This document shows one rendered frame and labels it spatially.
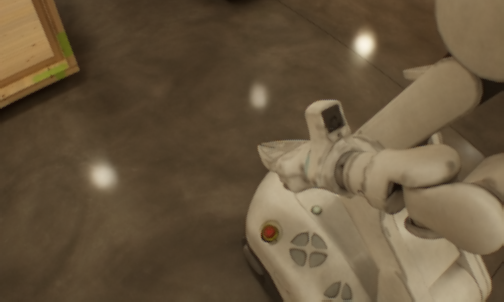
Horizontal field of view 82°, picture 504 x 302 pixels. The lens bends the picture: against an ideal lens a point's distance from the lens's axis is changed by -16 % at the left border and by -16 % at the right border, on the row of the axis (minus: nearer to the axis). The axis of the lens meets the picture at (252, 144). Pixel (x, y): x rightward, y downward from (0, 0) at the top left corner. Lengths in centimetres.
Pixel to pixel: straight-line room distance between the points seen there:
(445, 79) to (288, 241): 50
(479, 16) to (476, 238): 23
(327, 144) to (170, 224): 90
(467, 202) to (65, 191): 137
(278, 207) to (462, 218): 60
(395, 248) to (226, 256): 63
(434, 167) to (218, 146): 116
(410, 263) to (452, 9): 51
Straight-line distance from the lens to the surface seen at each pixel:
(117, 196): 136
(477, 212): 30
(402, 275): 75
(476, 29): 42
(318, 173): 45
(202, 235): 122
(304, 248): 81
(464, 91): 51
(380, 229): 71
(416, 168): 34
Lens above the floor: 111
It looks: 51 degrees down
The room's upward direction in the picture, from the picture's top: 3 degrees clockwise
